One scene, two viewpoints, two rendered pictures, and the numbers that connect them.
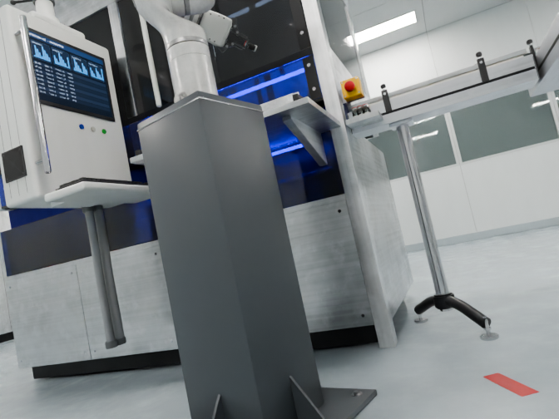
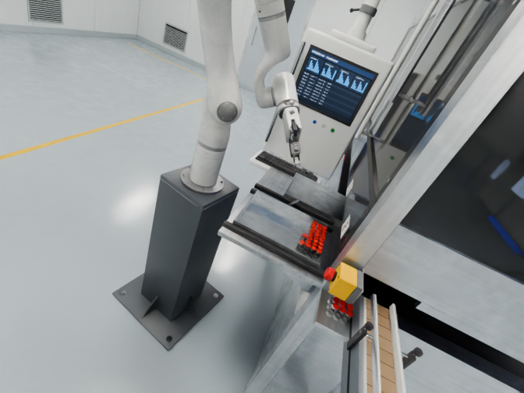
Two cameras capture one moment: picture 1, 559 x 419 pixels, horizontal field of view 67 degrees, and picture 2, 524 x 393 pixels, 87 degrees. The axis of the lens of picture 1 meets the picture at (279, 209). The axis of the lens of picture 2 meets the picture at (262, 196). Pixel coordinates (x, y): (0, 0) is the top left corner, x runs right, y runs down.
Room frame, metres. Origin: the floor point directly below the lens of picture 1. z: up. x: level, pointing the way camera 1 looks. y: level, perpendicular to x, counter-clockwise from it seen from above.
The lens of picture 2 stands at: (1.14, -0.89, 1.54)
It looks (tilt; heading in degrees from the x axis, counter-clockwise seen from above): 32 degrees down; 75
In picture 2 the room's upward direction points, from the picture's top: 23 degrees clockwise
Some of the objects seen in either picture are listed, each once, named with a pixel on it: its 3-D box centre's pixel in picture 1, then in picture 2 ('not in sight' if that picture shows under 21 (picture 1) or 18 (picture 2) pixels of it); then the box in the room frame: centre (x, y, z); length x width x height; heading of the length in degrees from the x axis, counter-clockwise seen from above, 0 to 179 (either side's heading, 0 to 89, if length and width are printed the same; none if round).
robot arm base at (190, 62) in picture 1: (194, 82); (207, 163); (1.15, 0.16, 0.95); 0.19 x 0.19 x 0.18
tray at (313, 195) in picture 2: not in sight; (320, 200); (1.73, 0.21, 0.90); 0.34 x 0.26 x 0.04; 158
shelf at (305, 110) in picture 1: (244, 143); (299, 214); (1.60, 0.08, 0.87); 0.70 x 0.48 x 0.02; 68
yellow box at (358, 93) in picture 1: (352, 89); (345, 281); (1.62, -0.38, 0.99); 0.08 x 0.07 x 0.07; 158
